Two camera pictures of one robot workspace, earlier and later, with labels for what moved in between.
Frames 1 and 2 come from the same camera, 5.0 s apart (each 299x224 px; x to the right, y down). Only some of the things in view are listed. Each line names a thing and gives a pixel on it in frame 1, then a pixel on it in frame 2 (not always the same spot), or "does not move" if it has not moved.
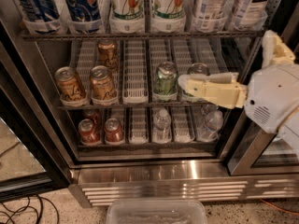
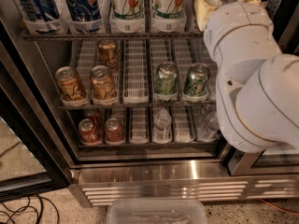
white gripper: (271, 95) → (238, 23)
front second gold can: (102, 86) does not move
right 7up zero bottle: (169, 15) does not move
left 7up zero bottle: (127, 8) does not move
